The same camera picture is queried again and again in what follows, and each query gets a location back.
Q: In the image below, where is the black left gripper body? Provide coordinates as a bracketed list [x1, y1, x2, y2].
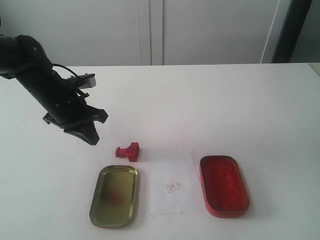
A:
[16, 63, 94, 129]

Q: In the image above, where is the red rubber stamp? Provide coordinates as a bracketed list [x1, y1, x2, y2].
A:
[115, 142, 140, 163]

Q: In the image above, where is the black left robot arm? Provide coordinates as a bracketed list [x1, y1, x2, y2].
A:
[0, 35, 108, 146]

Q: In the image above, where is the red ink pad tin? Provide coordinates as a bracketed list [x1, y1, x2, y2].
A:
[199, 155, 250, 218]

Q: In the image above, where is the gold metal tin lid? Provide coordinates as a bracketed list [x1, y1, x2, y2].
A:
[89, 165, 139, 228]

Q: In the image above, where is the white paper sheet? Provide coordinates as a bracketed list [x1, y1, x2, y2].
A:
[149, 152, 205, 217]

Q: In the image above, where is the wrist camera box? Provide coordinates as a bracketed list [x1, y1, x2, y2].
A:
[66, 73, 97, 89]

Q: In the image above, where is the black cable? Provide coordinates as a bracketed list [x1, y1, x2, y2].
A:
[51, 63, 81, 79]

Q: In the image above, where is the dark vertical post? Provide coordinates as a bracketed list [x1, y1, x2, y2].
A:
[271, 0, 320, 64]

